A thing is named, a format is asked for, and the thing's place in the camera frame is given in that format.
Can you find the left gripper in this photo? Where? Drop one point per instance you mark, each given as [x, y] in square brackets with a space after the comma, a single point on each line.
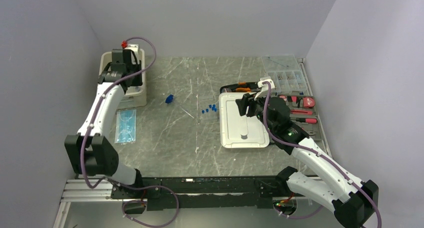
[138, 81]

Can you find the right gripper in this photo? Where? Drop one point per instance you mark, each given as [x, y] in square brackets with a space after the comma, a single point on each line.
[247, 100]

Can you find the beige plastic bin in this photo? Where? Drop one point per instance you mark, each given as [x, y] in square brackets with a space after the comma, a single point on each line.
[139, 87]

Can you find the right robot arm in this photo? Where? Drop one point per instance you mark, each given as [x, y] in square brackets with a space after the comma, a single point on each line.
[351, 200]

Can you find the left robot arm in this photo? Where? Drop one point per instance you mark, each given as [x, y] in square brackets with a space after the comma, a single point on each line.
[89, 150]

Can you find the black orange tool case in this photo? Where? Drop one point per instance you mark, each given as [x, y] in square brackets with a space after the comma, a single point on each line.
[241, 87]

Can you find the white tray lid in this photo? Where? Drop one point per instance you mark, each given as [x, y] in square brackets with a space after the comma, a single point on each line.
[236, 131]

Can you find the clear compartment organizer box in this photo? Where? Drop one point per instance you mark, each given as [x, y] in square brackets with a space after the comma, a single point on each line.
[286, 73]

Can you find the grey tool tray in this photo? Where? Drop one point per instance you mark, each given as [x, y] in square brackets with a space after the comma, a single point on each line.
[294, 102]

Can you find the red utility knife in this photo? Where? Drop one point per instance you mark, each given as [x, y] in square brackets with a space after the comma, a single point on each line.
[301, 112]

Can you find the clear test tube rack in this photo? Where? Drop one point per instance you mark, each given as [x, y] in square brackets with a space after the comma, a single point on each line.
[207, 108]

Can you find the red tape measure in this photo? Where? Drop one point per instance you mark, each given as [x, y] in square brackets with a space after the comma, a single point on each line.
[308, 102]

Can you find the blue plastic bag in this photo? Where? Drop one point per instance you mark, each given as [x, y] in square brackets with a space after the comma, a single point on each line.
[125, 131]

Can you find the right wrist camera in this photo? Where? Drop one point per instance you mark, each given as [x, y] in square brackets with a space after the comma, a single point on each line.
[265, 85]

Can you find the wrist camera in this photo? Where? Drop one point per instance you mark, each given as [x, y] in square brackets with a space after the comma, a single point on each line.
[130, 46]
[265, 85]

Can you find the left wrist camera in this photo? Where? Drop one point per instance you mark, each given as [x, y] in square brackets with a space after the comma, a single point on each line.
[130, 46]

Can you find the red handled screwdriver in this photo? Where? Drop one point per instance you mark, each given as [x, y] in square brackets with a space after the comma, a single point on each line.
[307, 120]

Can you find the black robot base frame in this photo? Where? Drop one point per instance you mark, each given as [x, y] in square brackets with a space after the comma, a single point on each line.
[160, 193]

